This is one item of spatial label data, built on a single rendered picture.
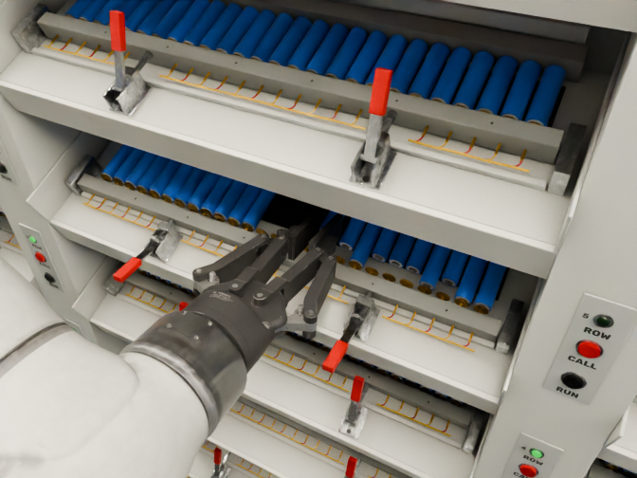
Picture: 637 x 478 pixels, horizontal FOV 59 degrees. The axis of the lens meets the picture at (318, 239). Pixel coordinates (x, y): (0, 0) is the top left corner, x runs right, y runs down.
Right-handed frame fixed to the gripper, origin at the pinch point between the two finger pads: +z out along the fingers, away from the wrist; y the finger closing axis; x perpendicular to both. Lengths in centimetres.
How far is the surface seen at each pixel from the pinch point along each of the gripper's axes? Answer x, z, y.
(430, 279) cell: 2.5, 2.5, -12.7
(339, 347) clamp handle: 6.5, -7.9, -7.0
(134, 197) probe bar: 3.4, 0.5, 25.9
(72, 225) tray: 8.3, -3.0, 33.8
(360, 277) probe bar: 3.5, 0.1, -5.6
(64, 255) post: 15.1, -2.1, 37.6
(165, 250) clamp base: 7.0, -2.9, 18.6
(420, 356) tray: 8.1, -3.2, -14.3
